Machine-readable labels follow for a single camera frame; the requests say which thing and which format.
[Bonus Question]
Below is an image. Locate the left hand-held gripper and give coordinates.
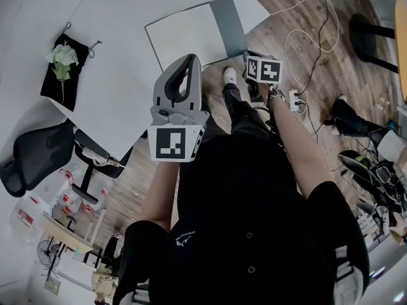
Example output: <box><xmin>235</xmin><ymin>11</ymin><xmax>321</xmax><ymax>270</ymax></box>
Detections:
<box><xmin>147</xmin><ymin>53</ymin><xmax>211</xmax><ymax>164</ymax></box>

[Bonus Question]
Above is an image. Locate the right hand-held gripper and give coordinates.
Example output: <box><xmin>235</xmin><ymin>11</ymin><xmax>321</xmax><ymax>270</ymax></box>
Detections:
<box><xmin>242</xmin><ymin>53</ymin><xmax>284</xmax><ymax>103</ymax></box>

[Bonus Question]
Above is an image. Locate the grey notebook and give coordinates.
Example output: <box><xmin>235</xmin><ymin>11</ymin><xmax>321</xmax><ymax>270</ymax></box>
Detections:
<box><xmin>144</xmin><ymin>0</ymin><xmax>247</xmax><ymax>73</ymax></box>

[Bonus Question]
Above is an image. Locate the person's right forearm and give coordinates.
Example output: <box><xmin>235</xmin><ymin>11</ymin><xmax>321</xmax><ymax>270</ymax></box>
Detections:
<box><xmin>259</xmin><ymin>83</ymin><xmax>332</xmax><ymax>200</ymax></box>

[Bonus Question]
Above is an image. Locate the person's left forearm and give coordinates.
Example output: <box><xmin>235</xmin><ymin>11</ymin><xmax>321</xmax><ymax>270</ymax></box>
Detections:
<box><xmin>142</xmin><ymin>160</ymin><xmax>184</xmax><ymax>235</ymax></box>

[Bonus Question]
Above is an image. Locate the white power strip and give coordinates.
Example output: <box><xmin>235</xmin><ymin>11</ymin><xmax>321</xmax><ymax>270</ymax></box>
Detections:
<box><xmin>287</xmin><ymin>88</ymin><xmax>303</xmax><ymax>116</ymax></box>

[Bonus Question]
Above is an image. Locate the person's right shoe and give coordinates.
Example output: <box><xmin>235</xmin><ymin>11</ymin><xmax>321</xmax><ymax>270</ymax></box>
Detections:
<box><xmin>222</xmin><ymin>67</ymin><xmax>238</xmax><ymax>86</ymax></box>

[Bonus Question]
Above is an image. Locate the person's right leg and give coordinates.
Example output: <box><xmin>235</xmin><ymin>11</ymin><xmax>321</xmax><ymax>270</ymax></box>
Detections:
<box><xmin>221</xmin><ymin>81</ymin><xmax>281</xmax><ymax>146</ymax></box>

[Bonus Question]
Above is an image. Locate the black round stool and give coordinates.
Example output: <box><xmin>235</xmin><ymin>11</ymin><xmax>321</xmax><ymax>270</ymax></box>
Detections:
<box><xmin>348</xmin><ymin>13</ymin><xmax>400</xmax><ymax>74</ymax></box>

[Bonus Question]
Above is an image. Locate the beige knotted cloth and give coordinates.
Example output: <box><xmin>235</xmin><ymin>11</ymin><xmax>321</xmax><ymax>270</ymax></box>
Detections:
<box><xmin>81</xmin><ymin>147</ymin><xmax>125</xmax><ymax>170</ymax></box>

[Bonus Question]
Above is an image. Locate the white artificial flower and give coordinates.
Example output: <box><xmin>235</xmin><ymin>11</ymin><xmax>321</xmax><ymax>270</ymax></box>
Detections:
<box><xmin>44</xmin><ymin>41</ymin><xmax>80</xmax><ymax>105</ymax></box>

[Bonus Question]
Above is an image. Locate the round wooden table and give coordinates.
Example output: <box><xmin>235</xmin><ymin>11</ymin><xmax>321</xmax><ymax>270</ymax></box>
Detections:
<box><xmin>394</xmin><ymin>0</ymin><xmax>407</xmax><ymax>103</ymax></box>

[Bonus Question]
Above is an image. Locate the black and green bag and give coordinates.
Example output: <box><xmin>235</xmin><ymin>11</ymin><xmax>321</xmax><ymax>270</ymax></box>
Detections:
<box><xmin>336</xmin><ymin>147</ymin><xmax>407</xmax><ymax>210</ymax></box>

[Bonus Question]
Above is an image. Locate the person's black shirt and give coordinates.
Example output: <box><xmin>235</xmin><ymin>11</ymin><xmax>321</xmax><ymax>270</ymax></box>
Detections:
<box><xmin>112</xmin><ymin>132</ymin><xmax>371</xmax><ymax>305</ymax></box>

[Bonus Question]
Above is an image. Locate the black mesh office chair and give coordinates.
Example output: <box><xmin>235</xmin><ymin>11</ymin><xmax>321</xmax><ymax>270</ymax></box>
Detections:
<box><xmin>0</xmin><ymin>119</ymin><xmax>135</xmax><ymax>207</ymax></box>

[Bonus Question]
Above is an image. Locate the white cardboard box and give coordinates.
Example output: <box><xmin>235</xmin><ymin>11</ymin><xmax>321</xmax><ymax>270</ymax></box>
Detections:
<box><xmin>30</xmin><ymin>182</ymin><xmax>65</xmax><ymax>216</ymax></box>

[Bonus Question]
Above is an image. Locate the light wooden side table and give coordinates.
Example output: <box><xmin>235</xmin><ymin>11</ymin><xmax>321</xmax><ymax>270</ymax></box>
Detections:
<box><xmin>41</xmin><ymin>208</ymin><xmax>106</xmax><ymax>267</ymax></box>

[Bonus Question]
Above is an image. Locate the black standing fan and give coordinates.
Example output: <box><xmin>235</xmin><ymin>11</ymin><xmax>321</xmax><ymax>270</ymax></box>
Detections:
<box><xmin>37</xmin><ymin>238</ymin><xmax>63</xmax><ymax>283</ymax></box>

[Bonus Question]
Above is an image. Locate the long white floor cable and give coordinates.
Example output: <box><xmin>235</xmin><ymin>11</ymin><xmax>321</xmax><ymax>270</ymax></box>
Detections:
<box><xmin>247</xmin><ymin>0</ymin><xmax>341</xmax><ymax>130</ymax></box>

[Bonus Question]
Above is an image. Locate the black floor cable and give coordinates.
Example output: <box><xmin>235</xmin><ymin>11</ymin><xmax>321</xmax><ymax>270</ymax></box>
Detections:
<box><xmin>298</xmin><ymin>0</ymin><xmax>338</xmax><ymax>140</ymax></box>

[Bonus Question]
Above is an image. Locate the black cable bundle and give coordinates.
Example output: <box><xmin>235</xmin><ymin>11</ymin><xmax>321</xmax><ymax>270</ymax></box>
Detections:
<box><xmin>251</xmin><ymin>105</ymin><xmax>287</xmax><ymax>149</ymax></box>

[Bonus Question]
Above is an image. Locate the black drawstring pouch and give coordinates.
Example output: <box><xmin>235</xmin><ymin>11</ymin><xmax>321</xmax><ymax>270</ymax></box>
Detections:
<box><xmin>39</xmin><ymin>22</ymin><xmax>104</xmax><ymax>112</ymax></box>

